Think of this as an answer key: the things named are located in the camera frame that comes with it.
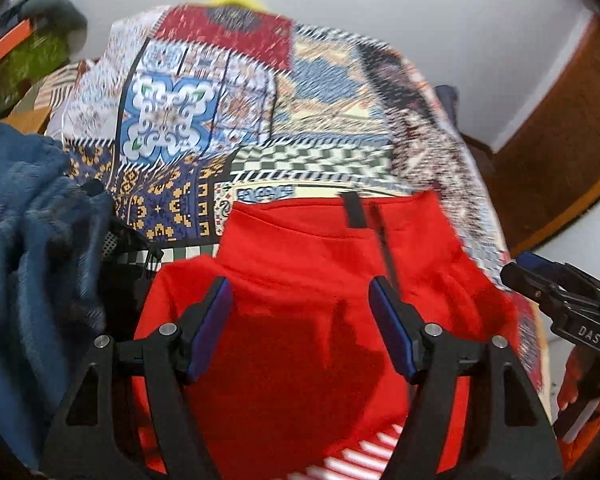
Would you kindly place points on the folded blue denim garment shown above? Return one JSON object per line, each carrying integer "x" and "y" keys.
{"x": 51, "y": 236}

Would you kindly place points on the grey pillow on pile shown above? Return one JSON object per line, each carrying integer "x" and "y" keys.
{"x": 61, "y": 14}

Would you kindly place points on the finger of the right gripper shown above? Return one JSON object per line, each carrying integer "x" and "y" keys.
{"x": 530, "y": 282}
{"x": 567, "y": 277}

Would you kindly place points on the black patterned folded garment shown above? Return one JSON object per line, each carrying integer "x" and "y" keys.
{"x": 128, "y": 265}

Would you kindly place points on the orange box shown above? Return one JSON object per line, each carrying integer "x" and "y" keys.
{"x": 15, "y": 37}

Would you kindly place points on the brown wooden door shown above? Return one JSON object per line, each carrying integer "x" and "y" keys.
{"x": 548, "y": 174}

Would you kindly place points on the white heart wardrobe door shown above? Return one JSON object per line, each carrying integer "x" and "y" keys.
{"x": 578, "y": 245}

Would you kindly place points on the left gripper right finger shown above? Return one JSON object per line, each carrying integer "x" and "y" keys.
{"x": 507, "y": 434}

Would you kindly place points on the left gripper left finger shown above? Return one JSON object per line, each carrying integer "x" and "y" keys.
{"x": 93, "y": 434}

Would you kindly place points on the patchwork patterned bedspread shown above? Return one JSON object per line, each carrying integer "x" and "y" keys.
{"x": 194, "y": 109}

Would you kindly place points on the grey blue bag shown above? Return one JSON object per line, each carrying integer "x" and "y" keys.
{"x": 448, "y": 97}

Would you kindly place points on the green patterned cloth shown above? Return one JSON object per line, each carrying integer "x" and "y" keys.
{"x": 25, "y": 65}

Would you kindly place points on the red zip jacket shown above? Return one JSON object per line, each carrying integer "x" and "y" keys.
{"x": 300, "y": 376}

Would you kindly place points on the yellow bed rail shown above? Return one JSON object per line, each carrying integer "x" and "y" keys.
{"x": 253, "y": 5}

